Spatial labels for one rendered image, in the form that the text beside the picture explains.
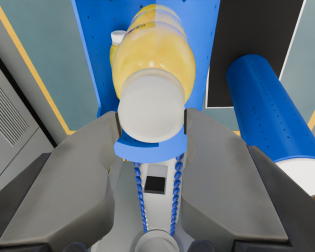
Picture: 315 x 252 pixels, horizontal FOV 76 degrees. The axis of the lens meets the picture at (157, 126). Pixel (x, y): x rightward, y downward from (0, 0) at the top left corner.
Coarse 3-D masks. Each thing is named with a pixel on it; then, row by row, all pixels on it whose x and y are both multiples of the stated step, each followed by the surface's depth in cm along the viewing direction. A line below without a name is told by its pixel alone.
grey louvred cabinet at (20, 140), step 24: (0, 72) 174; (0, 96) 173; (24, 96) 204; (0, 120) 173; (24, 120) 199; (0, 144) 174; (24, 144) 200; (48, 144) 232; (0, 168) 174; (24, 168) 199
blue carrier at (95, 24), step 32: (96, 0) 45; (128, 0) 50; (160, 0) 27; (192, 0) 28; (96, 32) 48; (192, 32) 32; (96, 64) 51; (96, 96) 55; (192, 96) 41; (160, 160) 50
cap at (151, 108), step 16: (144, 80) 11; (160, 80) 11; (128, 96) 11; (144, 96) 11; (160, 96) 10; (176, 96) 11; (128, 112) 11; (144, 112) 11; (160, 112) 11; (176, 112) 11; (128, 128) 12; (144, 128) 12; (160, 128) 12; (176, 128) 12
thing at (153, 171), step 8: (152, 168) 100; (160, 168) 100; (152, 176) 94; (160, 176) 96; (144, 184) 93; (152, 184) 91; (160, 184) 91; (144, 192) 90; (152, 192) 90; (160, 192) 90
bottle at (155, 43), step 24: (144, 24) 15; (168, 24) 16; (120, 48) 14; (144, 48) 13; (168, 48) 13; (120, 72) 13; (144, 72) 12; (168, 72) 12; (192, 72) 14; (120, 96) 13
